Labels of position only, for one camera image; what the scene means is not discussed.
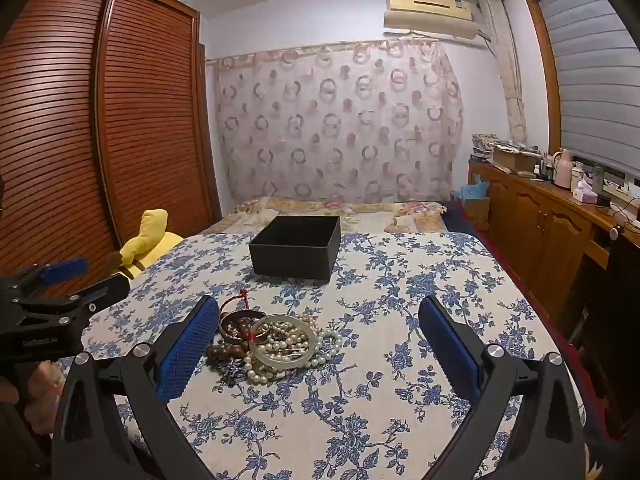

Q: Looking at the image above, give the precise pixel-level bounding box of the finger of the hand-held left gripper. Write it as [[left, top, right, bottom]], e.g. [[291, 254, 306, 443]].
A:
[[10, 258, 89, 293], [15, 275, 132, 326]]

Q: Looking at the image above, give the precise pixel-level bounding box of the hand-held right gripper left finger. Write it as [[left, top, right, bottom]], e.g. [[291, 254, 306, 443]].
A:
[[51, 294, 221, 480]]

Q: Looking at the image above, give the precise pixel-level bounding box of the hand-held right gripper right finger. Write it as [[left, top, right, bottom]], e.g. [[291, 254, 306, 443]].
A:
[[417, 294, 587, 480]]

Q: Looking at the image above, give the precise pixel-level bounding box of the brown wooden bead bracelet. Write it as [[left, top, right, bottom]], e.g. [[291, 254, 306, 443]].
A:
[[206, 327, 256, 362]]

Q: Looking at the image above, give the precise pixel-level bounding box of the brown bangle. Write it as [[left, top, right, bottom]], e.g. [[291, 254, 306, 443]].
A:
[[219, 310, 266, 346]]

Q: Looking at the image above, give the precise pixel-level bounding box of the pale jade bangle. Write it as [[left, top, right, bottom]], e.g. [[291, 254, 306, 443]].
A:
[[248, 314, 321, 367]]

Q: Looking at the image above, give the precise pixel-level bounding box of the red string bracelet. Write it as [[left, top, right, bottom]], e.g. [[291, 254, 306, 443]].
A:
[[220, 287, 251, 318]]

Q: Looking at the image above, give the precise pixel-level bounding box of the white pearl necklace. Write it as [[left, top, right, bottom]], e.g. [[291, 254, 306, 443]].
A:
[[242, 312, 348, 386]]

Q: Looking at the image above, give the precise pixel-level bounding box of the black square box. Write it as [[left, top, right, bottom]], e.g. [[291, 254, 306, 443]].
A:
[[248, 215, 342, 281]]

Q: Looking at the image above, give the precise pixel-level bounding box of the person's left hand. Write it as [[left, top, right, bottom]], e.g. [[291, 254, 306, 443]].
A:
[[0, 360, 63, 428]]

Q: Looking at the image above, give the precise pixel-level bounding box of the yellow plush toy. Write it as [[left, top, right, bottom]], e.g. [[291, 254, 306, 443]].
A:
[[119, 208, 186, 281]]

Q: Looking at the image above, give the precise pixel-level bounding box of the blue floral blanket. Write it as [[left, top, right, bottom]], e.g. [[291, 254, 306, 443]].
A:
[[52, 232, 588, 480]]

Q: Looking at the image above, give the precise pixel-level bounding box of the dark blue blanket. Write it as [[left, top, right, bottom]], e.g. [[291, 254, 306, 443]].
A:
[[440, 200, 488, 237]]

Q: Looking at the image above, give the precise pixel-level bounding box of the cardboard box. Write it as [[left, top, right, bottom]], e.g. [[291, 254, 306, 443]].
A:
[[462, 195, 491, 231]]

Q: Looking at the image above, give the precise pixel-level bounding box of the wooden sideboard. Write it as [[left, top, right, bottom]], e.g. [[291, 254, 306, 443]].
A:
[[467, 157, 631, 306]]

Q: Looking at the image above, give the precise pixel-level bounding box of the blue plastic bag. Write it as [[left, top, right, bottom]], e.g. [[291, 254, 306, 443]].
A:
[[452, 175, 491, 208]]

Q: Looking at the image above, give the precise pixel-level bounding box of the dark wooden chair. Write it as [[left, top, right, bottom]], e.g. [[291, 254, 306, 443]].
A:
[[575, 230, 640, 441]]

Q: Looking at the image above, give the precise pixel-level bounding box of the brown slatted wardrobe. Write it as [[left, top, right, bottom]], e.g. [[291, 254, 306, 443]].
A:
[[0, 0, 223, 281]]

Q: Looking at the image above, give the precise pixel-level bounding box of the pink floral bed sheet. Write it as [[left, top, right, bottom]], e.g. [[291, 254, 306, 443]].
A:
[[200, 196, 456, 236]]

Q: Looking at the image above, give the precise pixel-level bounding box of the flat box with papers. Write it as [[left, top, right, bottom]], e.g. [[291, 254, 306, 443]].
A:
[[492, 140, 543, 171]]

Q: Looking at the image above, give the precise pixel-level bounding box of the pink thermos jug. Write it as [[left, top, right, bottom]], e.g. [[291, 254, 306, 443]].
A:
[[554, 148, 576, 190]]

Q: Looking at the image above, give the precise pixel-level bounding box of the circle patterned curtain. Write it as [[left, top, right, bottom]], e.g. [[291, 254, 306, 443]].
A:
[[214, 37, 466, 206]]

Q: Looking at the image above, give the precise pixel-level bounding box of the grey window blind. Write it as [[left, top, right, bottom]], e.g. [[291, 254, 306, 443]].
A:
[[530, 0, 640, 181]]

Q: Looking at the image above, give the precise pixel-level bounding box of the beige air conditioner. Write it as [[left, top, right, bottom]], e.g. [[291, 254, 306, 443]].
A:
[[382, 0, 478, 41]]

